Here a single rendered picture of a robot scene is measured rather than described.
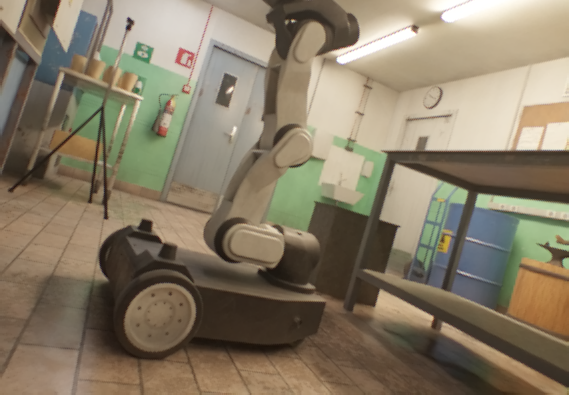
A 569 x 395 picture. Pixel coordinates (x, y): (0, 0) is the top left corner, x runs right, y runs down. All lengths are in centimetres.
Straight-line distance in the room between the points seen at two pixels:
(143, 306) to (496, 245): 336
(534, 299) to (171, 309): 285
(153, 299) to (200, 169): 437
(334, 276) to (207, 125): 335
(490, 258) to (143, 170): 377
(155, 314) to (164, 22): 467
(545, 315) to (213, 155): 380
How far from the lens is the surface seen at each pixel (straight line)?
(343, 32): 149
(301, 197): 579
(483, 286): 401
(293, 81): 135
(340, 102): 606
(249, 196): 131
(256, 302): 120
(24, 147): 432
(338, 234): 245
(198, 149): 535
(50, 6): 267
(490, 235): 399
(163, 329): 109
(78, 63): 375
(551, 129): 462
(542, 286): 352
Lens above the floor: 44
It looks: 3 degrees up
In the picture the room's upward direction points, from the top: 17 degrees clockwise
